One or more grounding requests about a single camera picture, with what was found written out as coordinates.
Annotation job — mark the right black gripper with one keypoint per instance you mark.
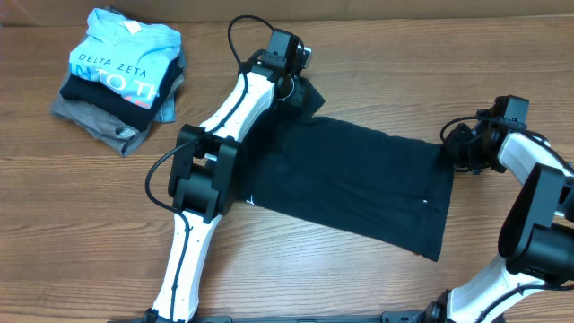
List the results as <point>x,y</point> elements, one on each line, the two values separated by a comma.
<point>460,146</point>

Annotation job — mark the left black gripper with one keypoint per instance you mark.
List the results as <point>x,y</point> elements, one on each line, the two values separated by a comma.
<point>282,99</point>

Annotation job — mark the dark teal t-shirt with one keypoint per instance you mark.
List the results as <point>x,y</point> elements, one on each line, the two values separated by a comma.
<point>348,177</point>

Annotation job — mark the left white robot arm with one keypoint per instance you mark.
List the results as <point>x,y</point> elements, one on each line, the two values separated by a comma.
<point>203,179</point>

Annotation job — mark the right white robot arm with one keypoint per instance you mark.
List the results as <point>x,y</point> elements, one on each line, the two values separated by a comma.
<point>534,253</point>

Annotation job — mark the blue denim folded garment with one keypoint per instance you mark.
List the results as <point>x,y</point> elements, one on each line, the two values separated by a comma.
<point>167,111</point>

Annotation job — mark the light blue folded t-shirt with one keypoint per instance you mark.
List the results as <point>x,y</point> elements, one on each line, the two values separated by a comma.
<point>129,57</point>

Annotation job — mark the black folded garment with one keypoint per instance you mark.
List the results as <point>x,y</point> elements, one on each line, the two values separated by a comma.
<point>127,111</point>

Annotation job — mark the grey folded garment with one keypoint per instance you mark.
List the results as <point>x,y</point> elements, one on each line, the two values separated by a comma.
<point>103,126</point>

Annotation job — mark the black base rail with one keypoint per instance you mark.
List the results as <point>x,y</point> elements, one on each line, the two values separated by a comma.
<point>411,316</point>

